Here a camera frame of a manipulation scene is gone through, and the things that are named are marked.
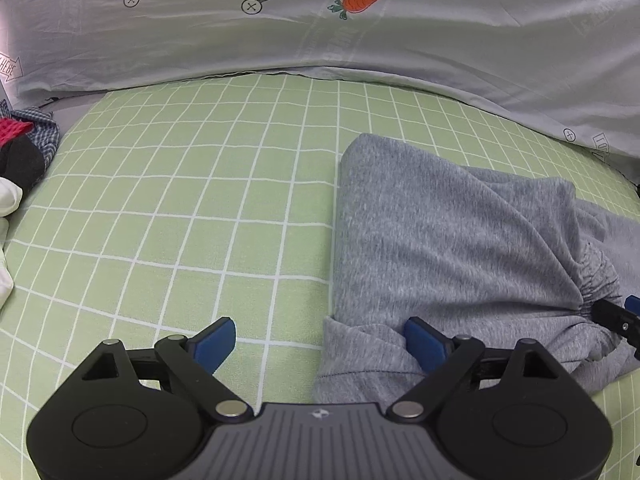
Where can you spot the red garment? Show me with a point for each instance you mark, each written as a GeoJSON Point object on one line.
{"type": "Point", "coordinates": [12, 130]}

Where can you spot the green checked bed sheet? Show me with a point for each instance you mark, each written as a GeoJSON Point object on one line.
{"type": "Point", "coordinates": [175, 210]}

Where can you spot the grey mattress cover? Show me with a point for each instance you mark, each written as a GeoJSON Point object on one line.
{"type": "Point", "coordinates": [65, 107]}

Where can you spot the plaid shirt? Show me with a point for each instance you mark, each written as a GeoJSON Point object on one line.
{"type": "Point", "coordinates": [45, 135]}

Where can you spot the grey carrot-printed quilt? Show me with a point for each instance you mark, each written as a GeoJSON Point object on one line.
{"type": "Point", "coordinates": [200, 35]}

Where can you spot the grey pants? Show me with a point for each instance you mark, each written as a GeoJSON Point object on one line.
{"type": "Point", "coordinates": [450, 235]}

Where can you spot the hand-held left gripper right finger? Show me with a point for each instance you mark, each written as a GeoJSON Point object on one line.
{"type": "Point", "coordinates": [425, 342]}

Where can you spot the black garment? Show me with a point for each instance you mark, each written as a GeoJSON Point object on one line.
{"type": "Point", "coordinates": [22, 160]}

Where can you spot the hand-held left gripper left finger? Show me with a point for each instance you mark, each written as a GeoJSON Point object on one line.
{"type": "Point", "coordinates": [215, 342]}

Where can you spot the white garment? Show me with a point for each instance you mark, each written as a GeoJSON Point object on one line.
{"type": "Point", "coordinates": [7, 197]}

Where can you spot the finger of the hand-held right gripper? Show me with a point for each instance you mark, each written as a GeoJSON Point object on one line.
{"type": "Point", "coordinates": [617, 317]}

